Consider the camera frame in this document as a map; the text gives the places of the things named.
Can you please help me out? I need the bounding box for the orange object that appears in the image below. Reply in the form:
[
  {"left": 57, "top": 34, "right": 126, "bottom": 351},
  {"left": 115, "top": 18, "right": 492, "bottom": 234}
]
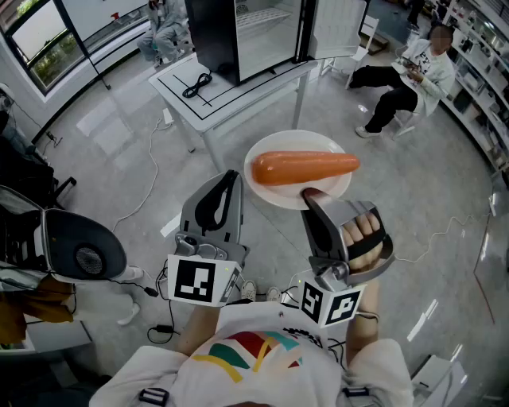
[{"left": 251, "top": 150, "right": 361, "bottom": 187}]

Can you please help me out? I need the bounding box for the brown jacket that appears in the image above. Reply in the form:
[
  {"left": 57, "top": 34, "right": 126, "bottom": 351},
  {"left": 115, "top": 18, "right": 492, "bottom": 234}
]
[{"left": 0, "top": 273, "right": 75, "bottom": 345}]

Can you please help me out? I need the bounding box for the person's left forearm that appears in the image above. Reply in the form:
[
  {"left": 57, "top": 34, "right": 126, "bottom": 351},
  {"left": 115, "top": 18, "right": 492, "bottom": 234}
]
[{"left": 174, "top": 304, "right": 222, "bottom": 356}]

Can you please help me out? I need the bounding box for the white floor cable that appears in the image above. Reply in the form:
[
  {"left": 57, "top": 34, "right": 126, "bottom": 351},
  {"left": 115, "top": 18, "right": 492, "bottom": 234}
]
[
  {"left": 393, "top": 212, "right": 494, "bottom": 264},
  {"left": 112, "top": 117, "right": 176, "bottom": 234}
]

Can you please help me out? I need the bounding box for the black stand pole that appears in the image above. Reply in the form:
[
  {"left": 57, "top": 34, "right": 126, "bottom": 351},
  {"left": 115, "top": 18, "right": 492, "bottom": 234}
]
[{"left": 53, "top": 0, "right": 112, "bottom": 91}]

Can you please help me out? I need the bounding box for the white shelving unit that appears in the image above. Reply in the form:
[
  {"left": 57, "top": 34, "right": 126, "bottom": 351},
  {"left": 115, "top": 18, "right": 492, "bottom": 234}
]
[{"left": 439, "top": 0, "right": 509, "bottom": 176}]

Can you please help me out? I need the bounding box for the white round plate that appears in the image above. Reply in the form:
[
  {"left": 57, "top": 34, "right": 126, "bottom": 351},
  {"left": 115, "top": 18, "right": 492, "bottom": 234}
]
[{"left": 243, "top": 130, "right": 353, "bottom": 211}]

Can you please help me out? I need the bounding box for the person's right forearm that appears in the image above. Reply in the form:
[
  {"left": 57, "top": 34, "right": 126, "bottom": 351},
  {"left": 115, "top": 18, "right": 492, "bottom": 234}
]
[{"left": 344, "top": 277, "right": 379, "bottom": 366}]

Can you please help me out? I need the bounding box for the person's white printed shirt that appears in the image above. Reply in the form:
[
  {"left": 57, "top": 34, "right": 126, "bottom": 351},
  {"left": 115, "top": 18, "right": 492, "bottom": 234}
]
[{"left": 89, "top": 300, "right": 414, "bottom": 407}]

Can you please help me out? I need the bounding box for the person's right hand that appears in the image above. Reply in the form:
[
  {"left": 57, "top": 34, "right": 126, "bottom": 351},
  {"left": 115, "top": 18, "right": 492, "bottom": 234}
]
[{"left": 341, "top": 213, "right": 385, "bottom": 273}]

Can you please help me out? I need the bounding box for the black framed window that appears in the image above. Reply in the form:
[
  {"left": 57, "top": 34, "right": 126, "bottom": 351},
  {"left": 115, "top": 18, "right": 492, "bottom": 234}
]
[{"left": 0, "top": 0, "right": 104, "bottom": 96}]

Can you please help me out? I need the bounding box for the black office chair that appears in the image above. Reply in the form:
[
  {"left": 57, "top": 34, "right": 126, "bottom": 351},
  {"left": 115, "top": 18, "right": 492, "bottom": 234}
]
[{"left": 0, "top": 134, "right": 76, "bottom": 211}]

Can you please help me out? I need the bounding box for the black coiled cable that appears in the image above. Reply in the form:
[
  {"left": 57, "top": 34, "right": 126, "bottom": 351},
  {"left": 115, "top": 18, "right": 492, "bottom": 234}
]
[{"left": 181, "top": 72, "right": 214, "bottom": 99}]

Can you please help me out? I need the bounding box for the white table with black lines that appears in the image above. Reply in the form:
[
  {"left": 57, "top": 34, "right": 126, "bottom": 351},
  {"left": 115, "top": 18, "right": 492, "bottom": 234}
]
[{"left": 149, "top": 51, "right": 319, "bottom": 176}]

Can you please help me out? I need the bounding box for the white refrigerator compartment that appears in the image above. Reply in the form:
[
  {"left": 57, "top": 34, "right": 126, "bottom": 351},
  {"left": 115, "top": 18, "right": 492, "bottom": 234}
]
[{"left": 185, "top": 0, "right": 369, "bottom": 87}]

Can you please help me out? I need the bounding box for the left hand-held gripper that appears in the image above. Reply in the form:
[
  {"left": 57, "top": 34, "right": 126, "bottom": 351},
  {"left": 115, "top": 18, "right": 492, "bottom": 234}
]
[{"left": 166, "top": 170, "right": 251, "bottom": 308}]

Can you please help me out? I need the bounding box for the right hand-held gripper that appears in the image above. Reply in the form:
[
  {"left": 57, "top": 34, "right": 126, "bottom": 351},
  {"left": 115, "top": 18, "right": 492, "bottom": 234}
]
[{"left": 300, "top": 188, "right": 395, "bottom": 329}]

